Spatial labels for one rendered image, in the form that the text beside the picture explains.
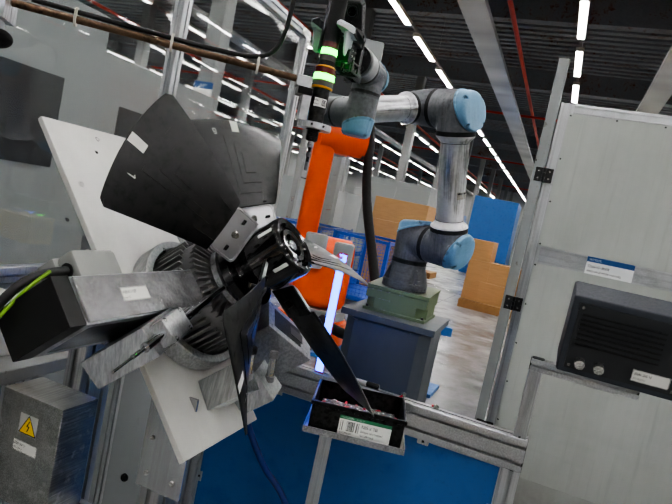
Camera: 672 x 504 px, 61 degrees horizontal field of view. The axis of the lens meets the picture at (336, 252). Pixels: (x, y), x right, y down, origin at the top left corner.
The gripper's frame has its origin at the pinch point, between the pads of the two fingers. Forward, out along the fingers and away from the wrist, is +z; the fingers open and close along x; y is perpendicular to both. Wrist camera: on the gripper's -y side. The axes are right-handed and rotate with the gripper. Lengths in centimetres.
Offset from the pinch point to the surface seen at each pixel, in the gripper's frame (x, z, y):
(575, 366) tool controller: -61, -34, 60
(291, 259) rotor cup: -7.6, 11.1, 46.4
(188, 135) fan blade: 9.0, 24.8, 28.9
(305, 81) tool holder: 1.9, 0.4, 12.4
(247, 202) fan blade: 7.9, 3.4, 38.3
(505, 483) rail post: -53, -37, 92
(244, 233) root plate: 2.1, 12.6, 43.7
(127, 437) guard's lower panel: 70, -56, 130
